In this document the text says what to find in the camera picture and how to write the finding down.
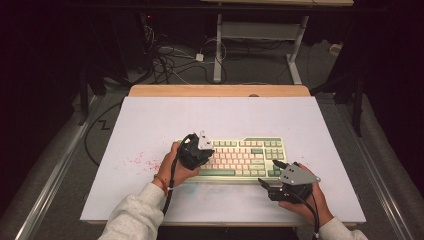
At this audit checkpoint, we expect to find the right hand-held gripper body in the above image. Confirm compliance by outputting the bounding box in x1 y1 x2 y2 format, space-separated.
266 162 322 205

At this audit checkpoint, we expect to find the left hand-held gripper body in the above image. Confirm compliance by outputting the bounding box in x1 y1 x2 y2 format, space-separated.
177 130 216 171

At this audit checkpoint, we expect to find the cream pink green keyboard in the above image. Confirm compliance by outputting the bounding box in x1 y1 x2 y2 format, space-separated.
176 136 288 184

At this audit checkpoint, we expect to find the person's right hand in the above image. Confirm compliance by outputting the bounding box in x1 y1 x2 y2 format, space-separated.
278 162 335 228

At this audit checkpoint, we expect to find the person's left hand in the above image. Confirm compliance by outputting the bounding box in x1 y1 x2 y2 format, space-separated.
152 141 202 192

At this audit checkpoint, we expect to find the white table mat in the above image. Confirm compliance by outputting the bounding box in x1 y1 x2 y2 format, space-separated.
79 95 367 225

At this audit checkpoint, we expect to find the black stand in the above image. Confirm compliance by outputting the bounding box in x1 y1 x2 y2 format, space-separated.
311 71 366 138
77 64 108 127

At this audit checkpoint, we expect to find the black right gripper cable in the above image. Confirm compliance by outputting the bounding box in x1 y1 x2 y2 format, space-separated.
294 189 322 236

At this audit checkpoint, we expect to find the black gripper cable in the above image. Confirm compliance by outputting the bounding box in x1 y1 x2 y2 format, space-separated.
294 189 322 236
161 133 198 217

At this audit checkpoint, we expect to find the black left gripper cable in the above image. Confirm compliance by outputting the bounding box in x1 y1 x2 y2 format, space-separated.
161 133 198 217

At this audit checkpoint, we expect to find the red bracelet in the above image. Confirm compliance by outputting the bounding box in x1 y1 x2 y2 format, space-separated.
153 173 170 197

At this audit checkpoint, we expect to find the metal floor rail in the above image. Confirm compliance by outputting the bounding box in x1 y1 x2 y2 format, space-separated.
336 99 416 240
14 94 101 240

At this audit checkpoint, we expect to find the tangle of floor cables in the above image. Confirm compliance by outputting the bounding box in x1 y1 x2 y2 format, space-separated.
139 24 231 86

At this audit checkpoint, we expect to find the black floor cable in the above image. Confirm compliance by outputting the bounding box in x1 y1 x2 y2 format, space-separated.
83 101 124 168

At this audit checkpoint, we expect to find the white metal desk frame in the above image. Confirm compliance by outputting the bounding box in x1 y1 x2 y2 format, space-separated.
212 12 310 85

